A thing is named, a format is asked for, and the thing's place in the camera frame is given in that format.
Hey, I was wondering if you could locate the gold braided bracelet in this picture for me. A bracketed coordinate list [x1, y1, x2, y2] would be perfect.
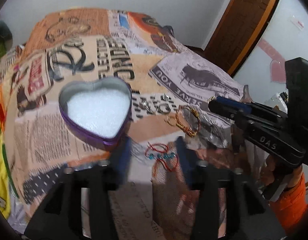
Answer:
[164, 104, 202, 138]

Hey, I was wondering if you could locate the red string bead bracelet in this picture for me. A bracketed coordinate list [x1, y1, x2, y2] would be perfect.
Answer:
[144, 142, 179, 172]

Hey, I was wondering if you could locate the hand in orange sleeve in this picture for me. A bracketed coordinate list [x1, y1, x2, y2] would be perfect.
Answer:
[270, 166, 308, 239]

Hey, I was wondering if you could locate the brown wooden door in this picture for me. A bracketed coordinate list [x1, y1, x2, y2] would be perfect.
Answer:
[204, 0, 277, 75]

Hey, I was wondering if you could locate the yellow patterned cloth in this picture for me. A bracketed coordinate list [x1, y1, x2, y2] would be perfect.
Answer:
[0, 103, 19, 219]

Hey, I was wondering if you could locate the silver stud earring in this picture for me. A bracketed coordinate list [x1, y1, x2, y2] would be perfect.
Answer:
[160, 94, 170, 101]
[139, 101, 153, 114]

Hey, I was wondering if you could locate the purple heart-shaped tin box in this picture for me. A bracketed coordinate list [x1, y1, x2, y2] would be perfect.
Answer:
[58, 77, 132, 151]

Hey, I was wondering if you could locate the dark blue bag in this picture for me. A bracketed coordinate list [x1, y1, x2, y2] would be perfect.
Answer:
[163, 25, 174, 37]

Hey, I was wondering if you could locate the green orange clutter pile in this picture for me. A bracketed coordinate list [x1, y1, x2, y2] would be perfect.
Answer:
[0, 18, 13, 59]

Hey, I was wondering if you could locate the pink heart wall decoration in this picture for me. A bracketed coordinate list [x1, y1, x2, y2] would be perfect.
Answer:
[257, 38, 286, 83]

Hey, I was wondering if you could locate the white wall sticker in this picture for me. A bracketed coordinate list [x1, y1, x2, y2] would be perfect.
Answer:
[290, 16, 304, 31]

